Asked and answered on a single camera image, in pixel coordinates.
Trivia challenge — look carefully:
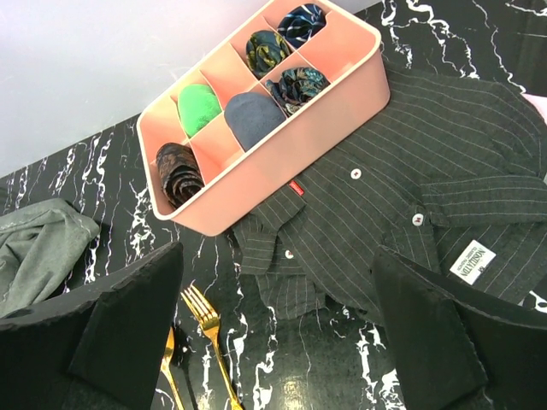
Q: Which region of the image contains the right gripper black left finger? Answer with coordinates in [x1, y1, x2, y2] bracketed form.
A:
[1, 242, 184, 409]

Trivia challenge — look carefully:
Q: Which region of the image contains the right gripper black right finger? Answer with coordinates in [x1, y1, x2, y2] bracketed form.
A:
[372, 247, 546, 409]

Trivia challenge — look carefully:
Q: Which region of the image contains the grey cloth napkin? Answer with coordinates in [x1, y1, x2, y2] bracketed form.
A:
[1, 198, 100, 317]

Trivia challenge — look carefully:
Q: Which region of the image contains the gold spoon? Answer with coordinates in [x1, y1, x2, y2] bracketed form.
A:
[159, 325, 185, 410]

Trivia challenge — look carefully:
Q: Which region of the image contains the gold fork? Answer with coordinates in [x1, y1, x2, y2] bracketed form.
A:
[181, 284, 244, 410]

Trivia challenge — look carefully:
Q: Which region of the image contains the dark striped button shirt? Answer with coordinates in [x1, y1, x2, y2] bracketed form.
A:
[233, 66, 546, 324]

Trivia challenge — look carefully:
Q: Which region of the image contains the brown patterned rolled tie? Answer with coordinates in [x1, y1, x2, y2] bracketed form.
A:
[156, 143, 205, 208]

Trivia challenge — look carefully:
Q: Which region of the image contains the green rolled cloth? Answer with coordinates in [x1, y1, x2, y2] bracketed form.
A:
[177, 84, 222, 138]

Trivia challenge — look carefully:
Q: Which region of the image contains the blue-grey rolled cloth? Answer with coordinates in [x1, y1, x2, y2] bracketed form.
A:
[224, 92, 286, 152]

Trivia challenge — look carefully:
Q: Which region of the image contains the teal paisley rolled tie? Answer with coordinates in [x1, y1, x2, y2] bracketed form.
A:
[265, 67, 330, 117]

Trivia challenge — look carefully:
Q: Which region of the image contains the pink divided organizer box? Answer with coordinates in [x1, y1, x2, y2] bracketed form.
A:
[137, 1, 390, 237]

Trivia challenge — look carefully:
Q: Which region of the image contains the olive floral rolled tie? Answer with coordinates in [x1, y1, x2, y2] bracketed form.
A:
[245, 30, 291, 79]

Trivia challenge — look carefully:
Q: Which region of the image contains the navy striped rolled tie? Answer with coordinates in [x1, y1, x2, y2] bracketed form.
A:
[277, 3, 326, 49]

